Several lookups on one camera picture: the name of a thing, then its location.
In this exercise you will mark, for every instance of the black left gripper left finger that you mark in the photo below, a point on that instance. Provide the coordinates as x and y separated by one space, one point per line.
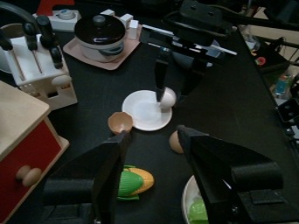
101 175

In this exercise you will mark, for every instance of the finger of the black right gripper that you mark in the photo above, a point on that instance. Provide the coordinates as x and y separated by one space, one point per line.
160 75
193 75

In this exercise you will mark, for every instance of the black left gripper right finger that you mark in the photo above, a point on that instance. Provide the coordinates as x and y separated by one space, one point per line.
225 169

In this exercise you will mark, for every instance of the white toy egg half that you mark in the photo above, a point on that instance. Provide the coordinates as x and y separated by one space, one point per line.
168 98

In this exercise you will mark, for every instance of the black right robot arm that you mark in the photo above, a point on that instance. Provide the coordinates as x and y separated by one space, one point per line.
217 14

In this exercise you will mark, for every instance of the brown toy eggshell half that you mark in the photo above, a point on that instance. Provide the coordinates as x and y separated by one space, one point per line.
119 122
175 143

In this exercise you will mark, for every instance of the yellow green toy corn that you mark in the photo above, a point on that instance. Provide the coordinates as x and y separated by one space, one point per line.
136 182

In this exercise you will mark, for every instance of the pink tray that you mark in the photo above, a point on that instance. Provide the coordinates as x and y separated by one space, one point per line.
116 62

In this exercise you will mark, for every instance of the white round plate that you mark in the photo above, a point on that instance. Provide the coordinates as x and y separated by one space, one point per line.
144 112

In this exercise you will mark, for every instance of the white toy block set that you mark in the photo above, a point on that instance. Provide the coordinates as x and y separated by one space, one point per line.
129 24

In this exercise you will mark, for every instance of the green toy vegetable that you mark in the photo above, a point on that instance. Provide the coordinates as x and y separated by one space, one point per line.
197 211

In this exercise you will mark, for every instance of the black box with red button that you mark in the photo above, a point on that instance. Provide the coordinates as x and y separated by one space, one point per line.
265 59

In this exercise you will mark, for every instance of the black white rice cooker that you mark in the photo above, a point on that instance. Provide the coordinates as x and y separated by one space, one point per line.
100 38

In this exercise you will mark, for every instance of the blue bottle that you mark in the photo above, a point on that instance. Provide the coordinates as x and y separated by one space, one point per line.
283 86

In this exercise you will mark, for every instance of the red wooden toy cabinet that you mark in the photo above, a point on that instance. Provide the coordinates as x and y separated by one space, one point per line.
22 140

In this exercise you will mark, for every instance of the white toy knife block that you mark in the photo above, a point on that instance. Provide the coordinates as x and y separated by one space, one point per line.
42 78

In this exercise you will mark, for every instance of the white toy appliance with knob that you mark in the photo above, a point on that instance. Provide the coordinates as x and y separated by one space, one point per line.
64 19

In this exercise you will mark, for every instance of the red toy piece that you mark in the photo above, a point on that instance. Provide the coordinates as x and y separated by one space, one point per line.
52 6

